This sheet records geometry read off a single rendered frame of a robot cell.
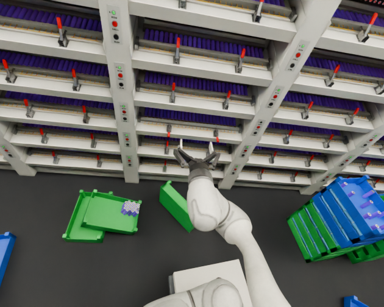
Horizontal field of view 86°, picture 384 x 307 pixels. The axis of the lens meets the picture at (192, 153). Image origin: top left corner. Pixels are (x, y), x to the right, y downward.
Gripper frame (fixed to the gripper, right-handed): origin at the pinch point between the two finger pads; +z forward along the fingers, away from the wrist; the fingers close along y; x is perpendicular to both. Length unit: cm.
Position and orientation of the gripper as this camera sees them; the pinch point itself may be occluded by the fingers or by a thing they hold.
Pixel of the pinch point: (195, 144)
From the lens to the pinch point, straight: 92.7
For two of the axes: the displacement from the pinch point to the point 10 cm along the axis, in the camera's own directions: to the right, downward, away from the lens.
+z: -0.6, -6.1, 7.9
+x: 1.5, -7.9, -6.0
